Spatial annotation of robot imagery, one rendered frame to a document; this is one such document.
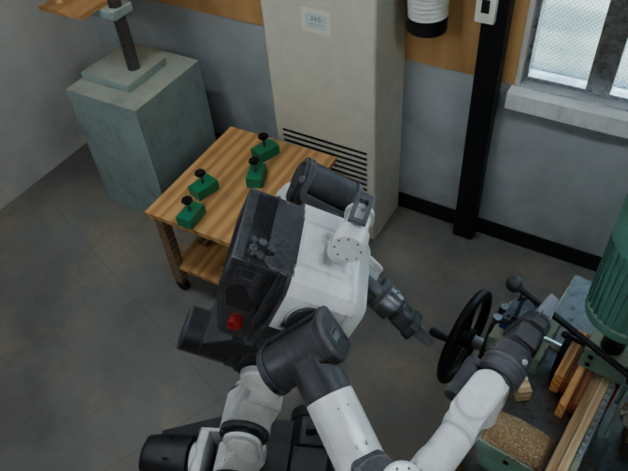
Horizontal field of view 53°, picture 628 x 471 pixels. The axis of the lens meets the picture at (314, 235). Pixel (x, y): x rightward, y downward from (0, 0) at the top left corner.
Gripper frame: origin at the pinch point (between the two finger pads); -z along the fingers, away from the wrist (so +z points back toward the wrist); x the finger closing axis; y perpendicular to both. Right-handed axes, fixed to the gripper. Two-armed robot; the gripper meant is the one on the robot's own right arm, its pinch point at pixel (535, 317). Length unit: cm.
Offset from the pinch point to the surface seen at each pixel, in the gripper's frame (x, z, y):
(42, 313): 187, 30, -147
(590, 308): -3.0, -8.5, 8.0
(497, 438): 24.7, 14.6, 12.8
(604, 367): 11.9, -10.4, 21.7
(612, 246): -19.0, -10.2, 1.0
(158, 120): 131, -59, -163
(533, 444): 20.9, 12.0, 18.9
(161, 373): 161, 20, -81
